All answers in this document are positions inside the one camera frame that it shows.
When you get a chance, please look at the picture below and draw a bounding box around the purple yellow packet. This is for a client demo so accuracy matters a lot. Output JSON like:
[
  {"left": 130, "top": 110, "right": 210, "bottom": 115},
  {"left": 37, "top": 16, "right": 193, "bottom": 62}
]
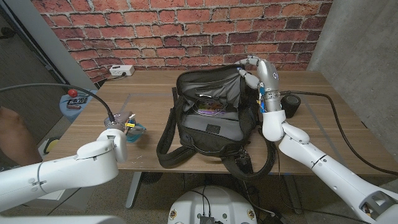
[{"left": 197, "top": 101, "right": 227, "bottom": 116}]

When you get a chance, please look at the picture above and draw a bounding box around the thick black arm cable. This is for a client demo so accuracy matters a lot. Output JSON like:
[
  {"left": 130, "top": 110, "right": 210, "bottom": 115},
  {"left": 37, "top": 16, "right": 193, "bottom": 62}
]
[
  {"left": 0, "top": 83, "right": 116, "bottom": 123},
  {"left": 279, "top": 90, "right": 398, "bottom": 177}
]

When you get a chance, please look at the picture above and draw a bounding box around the black backpack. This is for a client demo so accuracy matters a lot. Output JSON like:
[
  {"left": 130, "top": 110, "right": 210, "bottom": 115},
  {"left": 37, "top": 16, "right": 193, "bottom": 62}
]
[{"left": 155, "top": 64, "right": 277, "bottom": 182}]

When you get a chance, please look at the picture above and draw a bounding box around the black ribbed round object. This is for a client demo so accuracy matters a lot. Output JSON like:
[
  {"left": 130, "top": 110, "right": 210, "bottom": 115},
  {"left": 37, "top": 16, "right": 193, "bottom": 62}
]
[{"left": 141, "top": 172, "right": 164, "bottom": 185}]

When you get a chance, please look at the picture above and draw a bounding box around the grey table leg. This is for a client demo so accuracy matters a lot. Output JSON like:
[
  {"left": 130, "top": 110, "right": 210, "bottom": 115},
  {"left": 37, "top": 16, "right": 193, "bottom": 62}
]
[
  {"left": 284, "top": 174, "right": 303, "bottom": 215},
  {"left": 125, "top": 171, "right": 143, "bottom": 209}
]

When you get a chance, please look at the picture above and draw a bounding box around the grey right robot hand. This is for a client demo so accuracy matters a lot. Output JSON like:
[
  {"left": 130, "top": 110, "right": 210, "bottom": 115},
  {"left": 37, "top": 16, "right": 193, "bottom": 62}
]
[{"left": 236, "top": 55, "right": 280, "bottom": 93}]

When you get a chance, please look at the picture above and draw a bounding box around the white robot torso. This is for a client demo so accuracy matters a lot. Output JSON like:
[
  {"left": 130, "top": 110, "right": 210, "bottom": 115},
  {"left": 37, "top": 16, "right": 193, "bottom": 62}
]
[{"left": 167, "top": 185, "right": 258, "bottom": 224}]

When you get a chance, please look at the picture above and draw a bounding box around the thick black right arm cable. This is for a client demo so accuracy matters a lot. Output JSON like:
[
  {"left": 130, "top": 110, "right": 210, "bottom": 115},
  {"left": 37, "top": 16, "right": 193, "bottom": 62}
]
[{"left": 279, "top": 90, "right": 398, "bottom": 177}]

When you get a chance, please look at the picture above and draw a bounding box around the brick wall backdrop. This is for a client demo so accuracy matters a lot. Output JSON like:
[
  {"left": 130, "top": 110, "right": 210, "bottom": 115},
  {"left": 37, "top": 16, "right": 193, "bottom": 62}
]
[{"left": 30, "top": 0, "right": 333, "bottom": 84}]

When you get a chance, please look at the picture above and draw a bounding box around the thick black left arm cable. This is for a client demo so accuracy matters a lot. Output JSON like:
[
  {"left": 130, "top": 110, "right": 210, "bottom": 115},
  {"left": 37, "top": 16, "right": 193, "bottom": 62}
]
[{"left": 0, "top": 83, "right": 116, "bottom": 123}]

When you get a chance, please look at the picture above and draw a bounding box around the white power strip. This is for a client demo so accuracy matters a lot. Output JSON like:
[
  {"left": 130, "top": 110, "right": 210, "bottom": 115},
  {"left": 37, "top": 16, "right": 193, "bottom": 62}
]
[{"left": 109, "top": 64, "right": 136, "bottom": 77}]

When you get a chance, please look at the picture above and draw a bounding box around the blue round stool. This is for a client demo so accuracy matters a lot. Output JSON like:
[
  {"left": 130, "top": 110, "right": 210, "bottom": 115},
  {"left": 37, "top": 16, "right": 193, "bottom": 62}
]
[{"left": 59, "top": 89, "right": 98, "bottom": 123}]

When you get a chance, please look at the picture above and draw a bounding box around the yellow black round object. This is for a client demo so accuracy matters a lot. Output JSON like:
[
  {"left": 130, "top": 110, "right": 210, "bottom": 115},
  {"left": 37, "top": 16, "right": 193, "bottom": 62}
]
[{"left": 43, "top": 136, "right": 60, "bottom": 155}]

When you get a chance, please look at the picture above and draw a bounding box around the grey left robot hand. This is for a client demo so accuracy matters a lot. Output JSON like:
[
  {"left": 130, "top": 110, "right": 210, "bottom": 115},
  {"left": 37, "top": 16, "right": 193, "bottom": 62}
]
[{"left": 104, "top": 111, "right": 137, "bottom": 133}]

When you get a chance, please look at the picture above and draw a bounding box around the teal oval case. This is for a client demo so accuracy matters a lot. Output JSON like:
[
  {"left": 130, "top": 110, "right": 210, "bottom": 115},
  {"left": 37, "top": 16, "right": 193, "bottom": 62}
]
[{"left": 126, "top": 123, "right": 147, "bottom": 143}]

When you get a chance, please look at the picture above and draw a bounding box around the person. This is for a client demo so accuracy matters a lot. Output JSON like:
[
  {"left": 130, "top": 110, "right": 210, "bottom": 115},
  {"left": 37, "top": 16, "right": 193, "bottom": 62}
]
[{"left": 0, "top": 105, "right": 43, "bottom": 167}]

